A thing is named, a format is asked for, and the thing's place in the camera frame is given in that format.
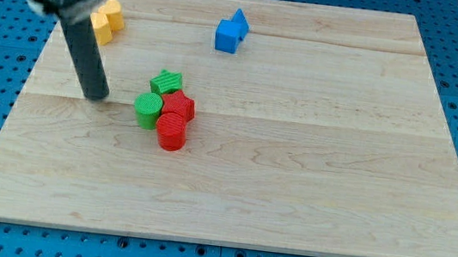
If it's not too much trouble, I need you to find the green star block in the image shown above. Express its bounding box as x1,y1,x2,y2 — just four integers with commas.
150,69,183,95

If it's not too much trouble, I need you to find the yellow block rear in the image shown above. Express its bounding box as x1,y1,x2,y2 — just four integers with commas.
98,0,125,31

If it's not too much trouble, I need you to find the yellow block front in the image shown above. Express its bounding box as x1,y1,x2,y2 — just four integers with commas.
90,12,113,46

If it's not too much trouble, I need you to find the red cylinder block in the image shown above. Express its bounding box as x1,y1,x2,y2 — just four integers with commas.
156,113,186,151

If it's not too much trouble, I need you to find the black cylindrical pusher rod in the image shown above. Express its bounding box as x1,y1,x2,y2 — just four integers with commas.
60,17,110,101

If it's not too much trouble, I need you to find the blue triangle block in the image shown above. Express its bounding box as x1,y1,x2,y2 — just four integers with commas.
231,9,250,41

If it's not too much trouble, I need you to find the wooden board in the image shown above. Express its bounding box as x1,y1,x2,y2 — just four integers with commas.
0,0,458,257

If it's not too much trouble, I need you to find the blue cube block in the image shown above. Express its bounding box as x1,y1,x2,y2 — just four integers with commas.
214,20,241,54

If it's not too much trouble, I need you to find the green cylinder block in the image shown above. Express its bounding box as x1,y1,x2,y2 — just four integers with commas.
134,92,163,130

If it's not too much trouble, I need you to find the red star block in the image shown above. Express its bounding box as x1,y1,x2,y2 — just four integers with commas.
161,89,196,122

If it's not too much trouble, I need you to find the yellow block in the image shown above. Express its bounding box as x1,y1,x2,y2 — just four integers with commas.
90,12,113,46
98,0,125,31

